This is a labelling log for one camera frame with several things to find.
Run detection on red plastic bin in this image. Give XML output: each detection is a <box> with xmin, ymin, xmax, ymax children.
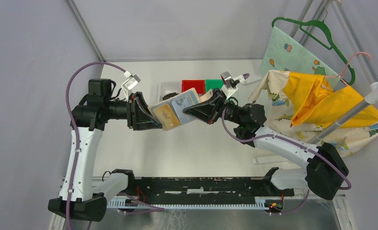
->
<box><xmin>181</xmin><ymin>80</ymin><xmax>206</xmax><ymax>95</ymax></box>

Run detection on yellow cloth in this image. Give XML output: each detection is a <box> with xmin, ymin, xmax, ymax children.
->
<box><xmin>283</xmin><ymin>72</ymin><xmax>364</xmax><ymax>128</ymax></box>

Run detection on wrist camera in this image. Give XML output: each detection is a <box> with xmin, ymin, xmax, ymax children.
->
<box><xmin>121</xmin><ymin>71</ymin><xmax>141</xmax><ymax>99</ymax></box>
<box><xmin>220</xmin><ymin>71</ymin><xmax>250</xmax><ymax>99</ymax></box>

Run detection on white plastic bin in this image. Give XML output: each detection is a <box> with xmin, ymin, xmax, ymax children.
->
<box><xmin>157</xmin><ymin>81</ymin><xmax>182</xmax><ymax>101</ymax></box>

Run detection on green clothes hanger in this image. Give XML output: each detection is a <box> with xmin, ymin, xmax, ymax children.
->
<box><xmin>271</xmin><ymin>17</ymin><xmax>356</xmax><ymax>85</ymax></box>

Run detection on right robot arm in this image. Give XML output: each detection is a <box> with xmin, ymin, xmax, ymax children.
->
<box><xmin>183</xmin><ymin>89</ymin><xmax>352</xmax><ymax>200</ymax></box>

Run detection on purple cable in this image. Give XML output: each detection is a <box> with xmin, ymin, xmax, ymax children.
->
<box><xmin>65</xmin><ymin>61</ymin><xmax>167</xmax><ymax>230</ymax></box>
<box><xmin>221</xmin><ymin>73</ymin><xmax>353</xmax><ymax>217</ymax></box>

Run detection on white cable tray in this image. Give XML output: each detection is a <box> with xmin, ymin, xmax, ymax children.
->
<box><xmin>107</xmin><ymin>197</ymin><xmax>267</xmax><ymax>211</ymax></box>

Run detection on dinosaur print cloth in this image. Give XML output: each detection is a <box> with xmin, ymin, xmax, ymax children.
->
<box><xmin>248</xmin><ymin>70</ymin><xmax>378</xmax><ymax>157</ymax></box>

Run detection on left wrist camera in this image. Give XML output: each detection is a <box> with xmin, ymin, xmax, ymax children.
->
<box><xmin>121</xmin><ymin>71</ymin><xmax>141</xmax><ymax>99</ymax></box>

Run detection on pink clothes hanger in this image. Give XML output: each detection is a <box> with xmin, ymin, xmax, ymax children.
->
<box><xmin>326</xmin><ymin>51</ymin><xmax>372</xmax><ymax>88</ymax></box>

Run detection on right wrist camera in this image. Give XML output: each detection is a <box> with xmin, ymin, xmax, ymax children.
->
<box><xmin>220</xmin><ymin>71</ymin><xmax>250</xmax><ymax>99</ymax></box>

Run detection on clear plastic box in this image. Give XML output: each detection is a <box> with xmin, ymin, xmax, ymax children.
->
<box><xmin>244</xmin><ymin>78</ymin><xmax>262</xmax><ymax>86</ymax></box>

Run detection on black cards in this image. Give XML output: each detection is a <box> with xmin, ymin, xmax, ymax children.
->
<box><xmin>162</xmin><ymin>92</ymin><xmax>178</xmax><ymax>100</ymax></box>

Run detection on green plastic bin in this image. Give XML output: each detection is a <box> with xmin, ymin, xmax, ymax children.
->
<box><xmin>205</xmin><ymin>79</ymin><xmax>224</xmax><ymax>92</ymax></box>

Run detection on metal rack pole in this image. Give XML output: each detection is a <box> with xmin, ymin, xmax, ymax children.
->
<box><xmin>307</xmin><ymin>82</ymin><xmax>378</xmax><ymax>144</ymax></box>

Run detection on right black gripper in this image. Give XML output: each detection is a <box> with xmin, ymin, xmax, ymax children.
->
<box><xmin>183</xmin><ymin>88</ymin><xmax>244</xmax><ymax>126</ymax></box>

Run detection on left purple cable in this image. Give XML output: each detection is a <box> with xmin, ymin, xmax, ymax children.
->
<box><xmin>65</xmin><ymin>61</ymin><xmax>167</xmax><ymax>230</ymax></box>

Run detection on beige card holder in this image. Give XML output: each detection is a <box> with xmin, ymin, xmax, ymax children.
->
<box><xmin>149</xmin><ymin>88</ymin><xmax>213</xmax><ymax>131</ymax></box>

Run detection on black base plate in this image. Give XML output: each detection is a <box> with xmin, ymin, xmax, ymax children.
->
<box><xmin>122</xmin><ymin>177</ymin><xmax>295</xmax><ymax>205</ymax></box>

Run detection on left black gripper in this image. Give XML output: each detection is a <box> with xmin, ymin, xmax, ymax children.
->
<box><xmin>105</xmin><ymin>91</ymin><xmax>163</xmax><ymax>130</ymax></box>

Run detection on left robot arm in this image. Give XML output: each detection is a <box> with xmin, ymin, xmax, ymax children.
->
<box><xmin>48</xmin><ymin>79</ymin><xmax>162</xmax><ymax>222</ymax></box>

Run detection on green patterned cloth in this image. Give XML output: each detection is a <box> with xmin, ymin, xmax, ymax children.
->
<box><xmin>260</xmin><ymin>26</ymin><xmax>339</xmax><ymax>87</ymax></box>

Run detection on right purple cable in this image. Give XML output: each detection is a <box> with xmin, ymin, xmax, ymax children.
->
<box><xmin>221</xmin><ymin>73</ymin><xmax>353</xmax><ymax>217</ymax></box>

